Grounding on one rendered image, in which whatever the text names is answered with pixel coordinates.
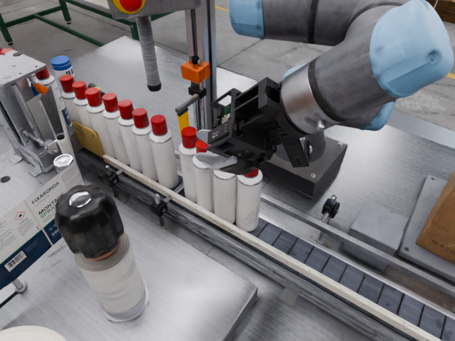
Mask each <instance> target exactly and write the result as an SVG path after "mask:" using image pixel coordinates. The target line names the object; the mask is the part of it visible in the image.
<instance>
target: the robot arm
mask: <svg viewBox="0 0 455 341"><path fill-rule="evenodd" d="M229 16H230V23H231V25H232V28H233V30H234V31H235V32H236V33H237V34H239V35H242V36H247V37H254V38H258V39H260V40H264V39H272V40H279V41H290V42H298V43H309V44H315V45H326V46H333V48H332V49H329V50H328V51H327V52H325V53H323V54H322V55H320V56H318V57H317V58H315V59H313V60H312V61H310V62H308V63H307V64H301V65H298V66H295V67H293V68H291V69H290V70H288V71H287V72H286V73H285V74H284V76H283V78H282V81H281V82H280V83H276V82H275V81H273V80H272V79H270V78H268V77H265V78H264V79H263V80H261V81H259V82H258V83H257V84H255V85H253V86H252V87H250V88H249V89H247V90H246V91H244V92H241V91H239V90H237V89H235V88H234V87H233V88H232V89H230V90H229V91H228V92H226V93H224V94H223V95H222V96H220V97H219V98H217V99H216V100H215V101H213V102H211V103H210V104H209V106H210V107H213V108H215V109H217V120H215V121H214V122H213V130H211V131H210V130H204V129H203V130H200V131H198V132H197V134H196V136H197V137H198V138H199V139H201V140H202V141H204V142H205V143H206V144H208V145H209V147H207V148H206V150H207V152H206V153H203V152H200V153H197V154H195V155H194V156H195V158H197V159H199V160H200V161H202V163H203V164H204V165H205V166H206V167H208V168H211V169H213V170H216V171H222V172H226V173H231V174H235V175H245V174H248V173H250V172H251V171H253V170H255V169H259V167H260V164H262V163H264V162H265V161H267V160H270V159H271V157H272V156H273V154H275V155H277V157H279V158H281V159H283V160H285V161H287V162H290V163H291V164H292V167H293V168H296V167H307V166H309V163H310V162H313V161H316V160H318V159H319V158H321V157H322V155H323V154H324V152H325V148H326V138H325V136H324V130H325V129H327V128H330V127H332V126H334V125H339V126H343V127H351V128H355V129H359V130H361V131H363V130H368V131H379V130H381V129H382V128H383V127H384V126H385V124H386V123H387V121H388V119H389V117H390V115H391V113H392V111H393V108H394V106H395V102H396V100H397V99H399V98H405V97H408V96H411V95H413V94H415V93H416V92H417V91H419V90H420V89H422V88H423V87H426V86H427V85H430V84H432V83H434V82H436V81H438V80H440V79H442V78H444V77H445V76H447V75H448V74H449V73H450V71H451V69H452V67H453V65H454V52H453V50H452V47H451V45H450V43H451V42H450V38H449V36H448V33H447V31H446V28H445V26H444V25H443V22H442V21H441V19H440V17H439V15H438V14H437V12H436V11H435V10H434V8H433V7H432V6H431V5H430V4H429V3H428V2H427V1H425V0H229ZM228 95H229V96H231V103H230V104H228V105H226V106H224V105H222V104H220V103H218V102H219V101H221V100H222V99H223V98H225V97H227V96H228Z"/></svg>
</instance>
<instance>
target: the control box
mask: <svg viewBox="0 0 455 341"><path fill-rule="evenodd" d="M107 3H108V6H109V8H110V12H111V14H112V17H113V18H114V19H115V20H116V19H122V18H132V17H137V16H147V15H152V14H162V13H167V12H177V11H183V10H188V9H197V8H198V7H200V0H142V6H141V7H140V8H139V9H138V10H137V11H136V12H128V11H126V10H125V9H123V7H122V6H121V4H120V1H119V0H107Z"/></svg>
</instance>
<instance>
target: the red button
mask: <svg viewBox="0 0 455 341"><path fill-rule="evenodd" d="M119 1H120V4H121V6H122V7H123V9H125V10H126V11H128V12H136V11H137V10H138V9H139V8H140V7H141V6H142V0H119Z"/></svg>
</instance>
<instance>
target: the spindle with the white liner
mask: <svg viewBox="0 0 455 341"><path fill-rule="evenodd" d="M55 224H56V227H57V228H58V230H59V232H60V233H61V235H62V237H63V238H64V241H65V242H66V244H67V246H68V247H69V249H70V251H71V252H72V253H73V254H74V259H75V262H76V264H77V265H78V266H79V268H80V270H81V272H82V274H83V275H84V277H85V279H86V280H87V282H88V284H89V285H90V287H91V289H92V290H93V292H94V294H95V296H96V298H97V299H98V302H99V304H100V306H101V308H102V310H103V312H104V314H105V316H107V318H109V319H110V320H112V321H116V322H125V321H129V320H132V319H134V318H136V317H137V316H138V315H139V314H140V313H141V312H142V311H143V310H144V309H145V307H146V305H147V303H148V297H149V293H148V289H147V286H146V284H145V281H144V279H143V277H142V275H141V273H140V271H139V267H138V265H137V261H136V259H135V256H134V253H133V249H132V247H131V244H130V241H129V237H128V235H127V234H126V233H125V231H124V227H123V222H122V220H121V217H120V214H119V212H118V208H117V206H116V203H115V201H114V199H113V198H112V197H111V196H109V195H108V193H107V191H106V190H105V189H104V188H102V187H100V186H98V185H94V184H91V185H77V186H74V187H72V188H71V189H70V190H69V191H68V192H66V193H65V194H62V195H61V196H60V197H59V199H58V201H57V202H56V215H55Z"/></svg>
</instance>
